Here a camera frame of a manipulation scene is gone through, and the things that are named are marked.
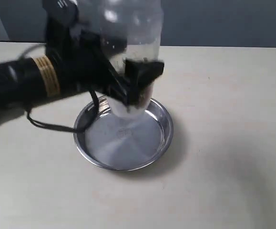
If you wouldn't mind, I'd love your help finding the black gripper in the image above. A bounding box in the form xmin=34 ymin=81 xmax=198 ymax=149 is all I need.
xmin=43 ymin=0 xmax=164 ymax=106

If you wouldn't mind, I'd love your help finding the clear plastic shaker bottle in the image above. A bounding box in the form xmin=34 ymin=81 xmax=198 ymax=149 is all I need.
xmin=97 ymin=0 xmax=164 ymax=119

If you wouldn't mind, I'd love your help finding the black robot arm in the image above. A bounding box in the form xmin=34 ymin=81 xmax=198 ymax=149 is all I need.
xmin=0 ymin=0 xmax=164 ymax=133

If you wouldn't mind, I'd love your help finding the round steel tray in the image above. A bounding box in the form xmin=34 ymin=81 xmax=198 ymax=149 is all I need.
xmin=73 ymin=96 xmax=174 ymax=171

